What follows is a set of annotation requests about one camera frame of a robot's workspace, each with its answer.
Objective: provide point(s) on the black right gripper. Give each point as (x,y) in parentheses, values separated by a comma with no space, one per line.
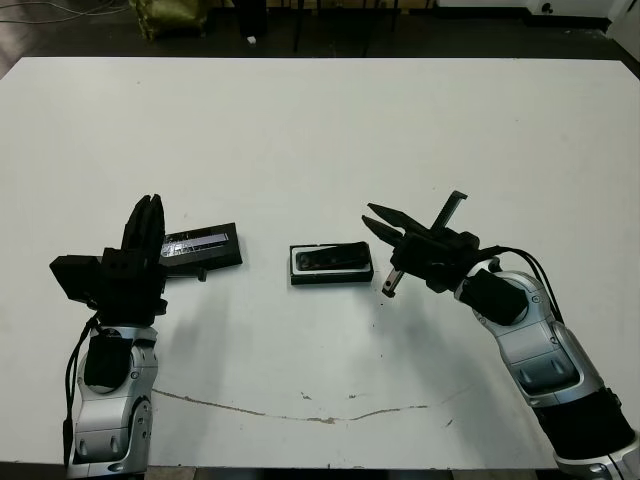
(435,255)

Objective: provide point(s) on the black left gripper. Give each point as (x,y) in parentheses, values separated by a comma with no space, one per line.
(130,290)

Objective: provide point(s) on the black box lid silver print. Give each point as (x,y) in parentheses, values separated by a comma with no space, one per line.
(210,252)

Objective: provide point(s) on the small black camera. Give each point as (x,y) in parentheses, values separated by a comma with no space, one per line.
(330,256)

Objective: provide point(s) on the black box base white lining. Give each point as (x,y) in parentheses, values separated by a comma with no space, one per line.
(330,279)

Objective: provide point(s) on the yellow-green bag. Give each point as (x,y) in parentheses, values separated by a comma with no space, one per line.
(170,15)

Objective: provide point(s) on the thin black furniture leg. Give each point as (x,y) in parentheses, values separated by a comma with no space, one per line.
(296,25)

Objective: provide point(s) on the white appliance with black knob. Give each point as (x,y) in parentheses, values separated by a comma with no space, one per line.
(570,6)

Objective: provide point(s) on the white cabinet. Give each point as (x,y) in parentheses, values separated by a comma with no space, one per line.
(625,22)

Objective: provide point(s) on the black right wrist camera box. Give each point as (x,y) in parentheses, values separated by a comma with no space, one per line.
(446,212)

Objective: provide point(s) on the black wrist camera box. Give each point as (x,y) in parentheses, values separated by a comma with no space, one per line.
(75,275)
(446,212)

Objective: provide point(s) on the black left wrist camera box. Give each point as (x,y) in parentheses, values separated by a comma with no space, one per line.
(75,275)

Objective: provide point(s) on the wide black post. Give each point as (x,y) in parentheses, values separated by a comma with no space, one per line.
(255,15)

